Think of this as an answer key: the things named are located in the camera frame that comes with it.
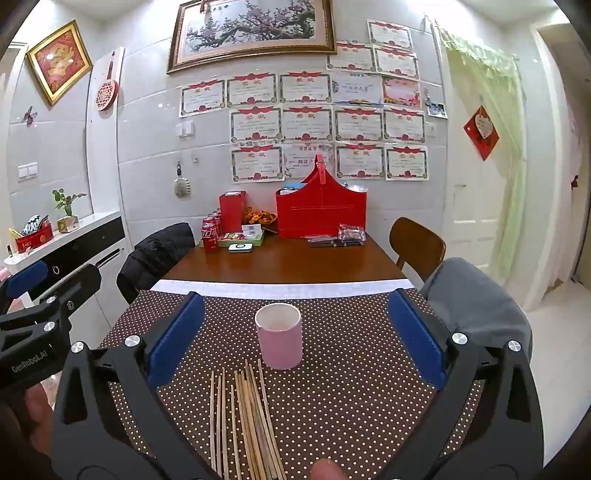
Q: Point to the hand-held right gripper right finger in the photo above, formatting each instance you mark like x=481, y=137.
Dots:
x=415, y=337

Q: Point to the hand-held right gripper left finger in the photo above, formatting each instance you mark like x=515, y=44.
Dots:
x=178, y=337

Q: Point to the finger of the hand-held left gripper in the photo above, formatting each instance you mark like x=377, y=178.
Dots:
x=78, y=284
x=27, y=279

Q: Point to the pink cup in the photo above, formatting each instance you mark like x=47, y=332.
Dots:
x=279, y=344

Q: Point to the bunch of wooden chopsticks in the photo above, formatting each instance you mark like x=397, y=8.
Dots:
x=249, y=424

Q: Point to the person's left hand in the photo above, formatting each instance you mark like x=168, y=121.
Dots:
x=39, y=415

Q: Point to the person's right hand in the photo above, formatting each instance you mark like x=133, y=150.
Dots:
x=327, y=471

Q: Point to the white and black cabinet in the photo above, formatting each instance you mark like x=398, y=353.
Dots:
x=92, y=244

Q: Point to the red tin with items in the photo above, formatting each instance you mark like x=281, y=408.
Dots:
x=32, y=237

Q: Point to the small potted plant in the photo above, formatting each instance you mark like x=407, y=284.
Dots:
x=68, y=207

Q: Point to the black jacket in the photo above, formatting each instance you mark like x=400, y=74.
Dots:
x=152, y=258

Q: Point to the wooden chair back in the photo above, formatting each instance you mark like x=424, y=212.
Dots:
x=415, y=249

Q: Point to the brown polka dot tablecloth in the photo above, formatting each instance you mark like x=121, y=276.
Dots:
x=351, y=415

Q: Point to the red soda can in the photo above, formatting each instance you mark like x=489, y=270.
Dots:
x=216, y=213
x=210, y=239
x=213, y=220

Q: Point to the white flat device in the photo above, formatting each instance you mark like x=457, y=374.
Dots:
x=240, y=249

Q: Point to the green flat box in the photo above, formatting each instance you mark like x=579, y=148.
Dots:
x=244, y=237

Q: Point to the clear plastic packet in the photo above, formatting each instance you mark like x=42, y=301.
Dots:
x=352, y=233

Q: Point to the white door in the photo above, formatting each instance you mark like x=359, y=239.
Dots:
x=475, y=221

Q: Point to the dark flat packets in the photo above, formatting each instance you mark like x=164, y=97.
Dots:
x=323, y=241

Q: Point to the red box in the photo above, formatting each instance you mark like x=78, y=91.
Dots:
x=232, y=210

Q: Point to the hanging round brush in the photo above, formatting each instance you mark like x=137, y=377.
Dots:
x=182, y=187

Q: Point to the orange snacks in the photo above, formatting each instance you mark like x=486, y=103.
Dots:
x=261, y=216

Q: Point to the red round hanging ornament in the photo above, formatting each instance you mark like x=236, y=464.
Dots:
x=107, y=92

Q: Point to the red diamond door ornament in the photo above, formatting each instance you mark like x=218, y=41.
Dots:
x=481, y=131

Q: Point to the red framed picture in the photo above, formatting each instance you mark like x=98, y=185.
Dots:
x=60, y=62

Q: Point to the green curtain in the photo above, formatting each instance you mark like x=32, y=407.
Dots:
x=485, y=69

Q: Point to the framed blossom painting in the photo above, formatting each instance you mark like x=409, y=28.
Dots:
x=254, y=27

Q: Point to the white double light switch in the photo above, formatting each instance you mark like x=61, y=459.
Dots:
x=27, y=171

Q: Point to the butterfly wall decal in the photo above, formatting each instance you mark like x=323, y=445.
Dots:
x=29, y=115

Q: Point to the group of wall certificates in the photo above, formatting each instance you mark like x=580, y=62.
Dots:
x=256, y=124

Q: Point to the small wall photo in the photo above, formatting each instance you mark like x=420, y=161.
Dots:
x=437, y=110

